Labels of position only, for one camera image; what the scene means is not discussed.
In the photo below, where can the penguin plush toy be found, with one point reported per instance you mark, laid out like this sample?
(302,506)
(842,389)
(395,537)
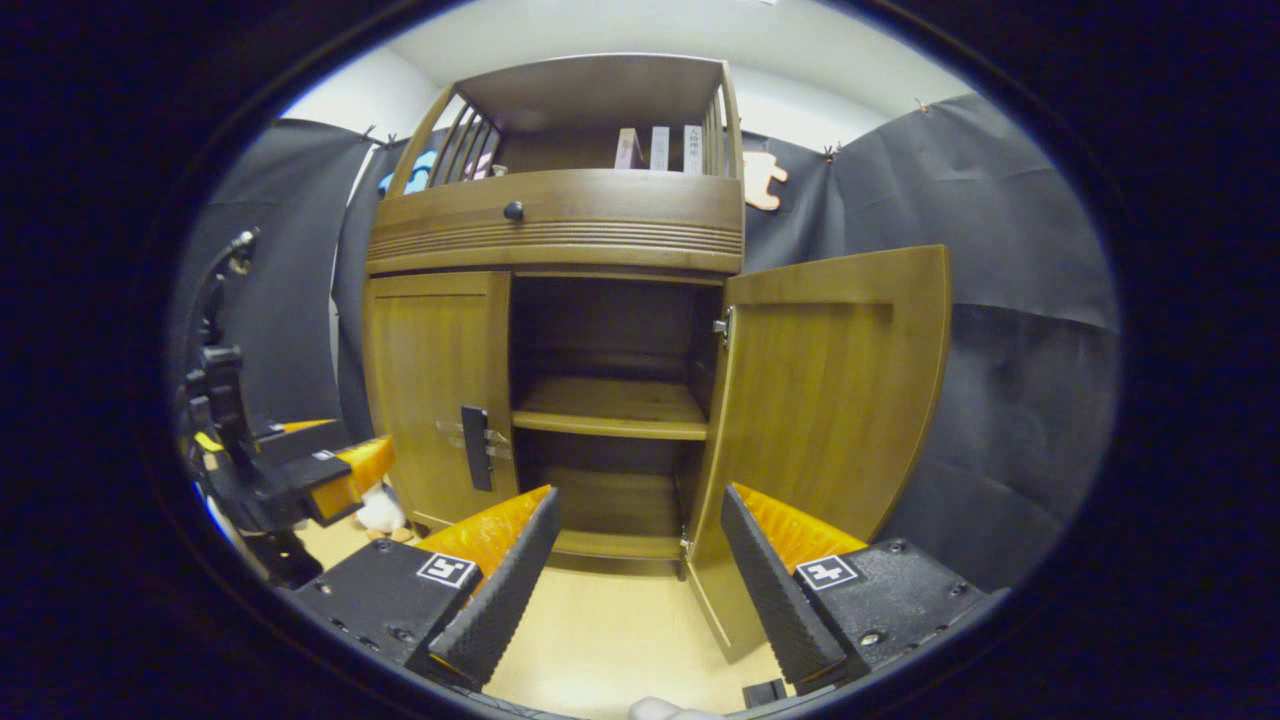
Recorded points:
(380,512)

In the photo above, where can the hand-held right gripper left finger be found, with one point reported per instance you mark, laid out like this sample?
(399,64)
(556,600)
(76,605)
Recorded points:
(505,600)

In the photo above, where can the lilac spine book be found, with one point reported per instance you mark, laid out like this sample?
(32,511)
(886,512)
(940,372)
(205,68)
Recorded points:
(660,148)

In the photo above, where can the black drawer knob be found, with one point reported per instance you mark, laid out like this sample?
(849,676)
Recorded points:
(513,211)

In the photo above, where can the black backdrop cloth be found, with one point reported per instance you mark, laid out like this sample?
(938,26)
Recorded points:
(1000,380)

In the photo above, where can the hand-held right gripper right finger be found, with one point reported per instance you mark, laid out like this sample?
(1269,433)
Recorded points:
(775,600)

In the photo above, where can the wooden double-door shoe cabinet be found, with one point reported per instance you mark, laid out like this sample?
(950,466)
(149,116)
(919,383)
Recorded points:
(600,90)

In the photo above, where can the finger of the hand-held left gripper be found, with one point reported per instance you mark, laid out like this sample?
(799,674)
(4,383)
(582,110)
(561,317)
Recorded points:
(350,480)
(300,440)

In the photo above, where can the wooden shoe cabinet door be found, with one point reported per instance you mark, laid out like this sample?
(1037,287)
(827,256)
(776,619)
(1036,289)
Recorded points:
(420,380)
(830,400)

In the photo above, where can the wooden inner shelf board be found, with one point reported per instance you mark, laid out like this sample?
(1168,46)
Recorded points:
(610,405)

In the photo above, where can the pink spine book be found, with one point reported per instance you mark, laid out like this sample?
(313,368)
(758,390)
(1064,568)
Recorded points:
(628,150)

